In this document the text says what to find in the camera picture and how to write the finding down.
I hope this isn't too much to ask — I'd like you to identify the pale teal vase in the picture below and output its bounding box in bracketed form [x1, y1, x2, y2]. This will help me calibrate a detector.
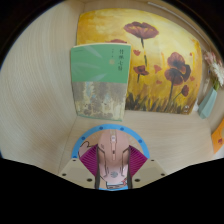
[197, 87, 218, 120]

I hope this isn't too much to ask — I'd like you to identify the pink computer mouse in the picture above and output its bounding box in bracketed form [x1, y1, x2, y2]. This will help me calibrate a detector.
[96, 129, 130, 191]

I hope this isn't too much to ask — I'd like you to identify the green book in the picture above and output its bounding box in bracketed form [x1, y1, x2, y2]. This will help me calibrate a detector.
[69, 42, 132, 122]

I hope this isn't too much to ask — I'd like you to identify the orange book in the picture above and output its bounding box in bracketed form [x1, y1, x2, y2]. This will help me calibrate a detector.
[210, 118, 224, 155]

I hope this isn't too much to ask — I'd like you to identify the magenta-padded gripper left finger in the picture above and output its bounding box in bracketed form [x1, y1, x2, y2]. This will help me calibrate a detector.
[58, 144, 101, 190]

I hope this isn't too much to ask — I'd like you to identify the yellow poppy painting canvas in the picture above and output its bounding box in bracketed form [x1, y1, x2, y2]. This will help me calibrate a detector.
[75, 8, 203, 116]

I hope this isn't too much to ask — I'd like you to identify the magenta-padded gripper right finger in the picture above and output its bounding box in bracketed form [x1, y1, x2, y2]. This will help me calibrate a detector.
[126, 144, 168, 190]

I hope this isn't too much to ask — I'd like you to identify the round blue-rimmed mouse pad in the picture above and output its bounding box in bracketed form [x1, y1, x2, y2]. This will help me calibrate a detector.
[71, 123, 151, 192]

